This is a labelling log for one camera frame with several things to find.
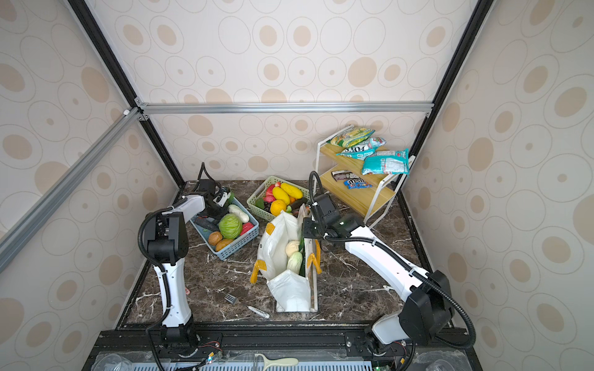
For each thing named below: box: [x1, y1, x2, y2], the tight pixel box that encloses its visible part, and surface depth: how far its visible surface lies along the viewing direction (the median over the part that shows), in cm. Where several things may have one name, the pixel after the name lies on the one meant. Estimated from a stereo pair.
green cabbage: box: [218, 213, 243, 240], surface depth 90 cm
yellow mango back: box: [281, 182, 304, 200], surface depth 108 cm
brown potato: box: [208, 231, 224, 246], surface depth 94 cm
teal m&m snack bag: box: [335, 136, 387, 161], surface depth 81 cm
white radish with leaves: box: [286, 237, 304, 275], surface depth 87 cm
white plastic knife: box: [246, 305, 270, 320], surface depth 81 cm
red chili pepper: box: [239, 221, 255, 236], surface depth 96 cm
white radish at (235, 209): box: [227, 204, 250, 223], surface depth 100 cm
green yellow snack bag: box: [326, 125, 376, 148], surface depth 83 cm
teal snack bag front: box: [361, 147, 410, 177], surface depth 77 cm
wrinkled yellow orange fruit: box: [269, 199, 287, 217], surface depth 99 cm
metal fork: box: [224, 292, 238, 305], surface depth 85 cm
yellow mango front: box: [272, 186, 291, 206], surface depth 108 cm
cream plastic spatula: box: [254, 353, 300, 371], surface depth 72 cm
